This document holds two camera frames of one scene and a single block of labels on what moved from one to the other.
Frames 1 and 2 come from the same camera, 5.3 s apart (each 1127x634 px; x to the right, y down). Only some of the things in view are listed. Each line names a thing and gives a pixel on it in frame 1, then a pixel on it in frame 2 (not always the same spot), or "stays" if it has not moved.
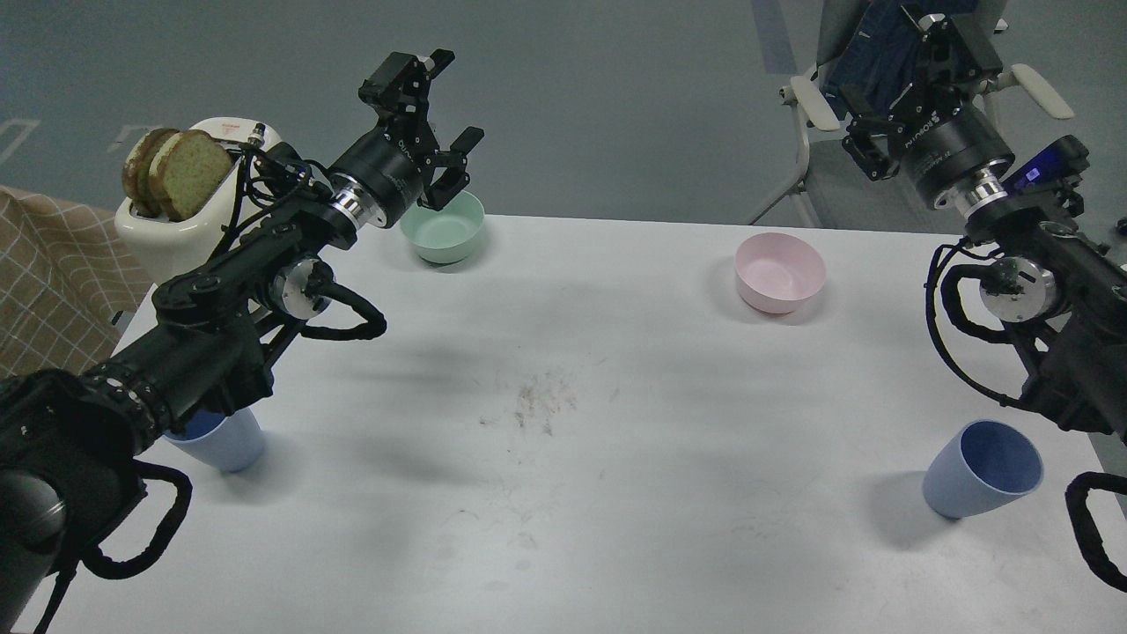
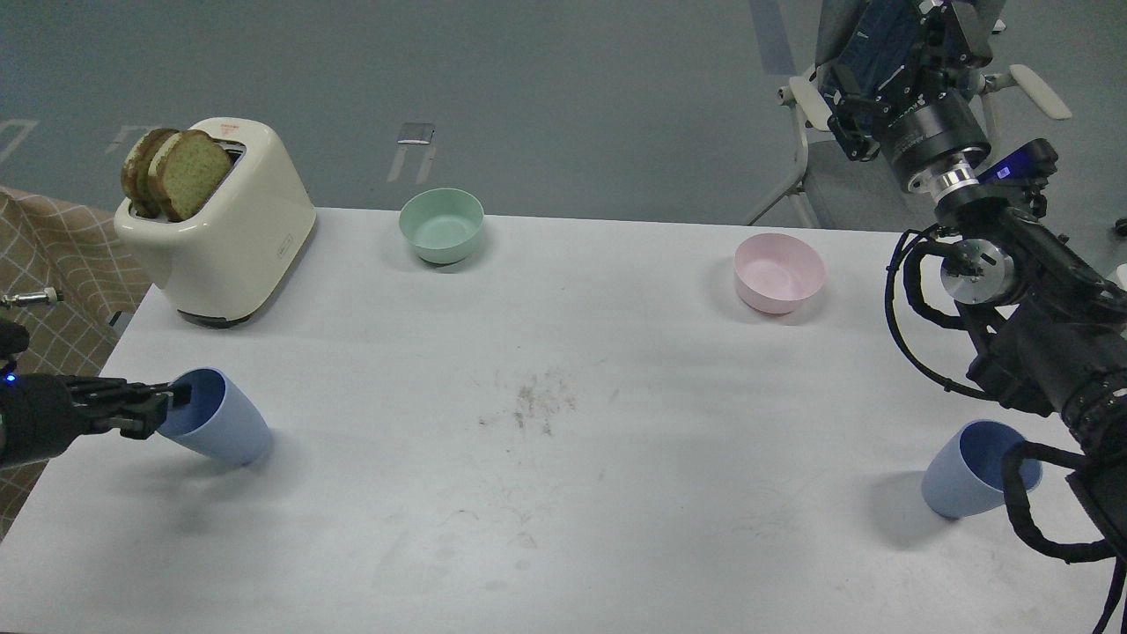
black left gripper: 391,161 → 44,414
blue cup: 979,465 stays
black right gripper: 946,138 stays
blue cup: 233,442 stays
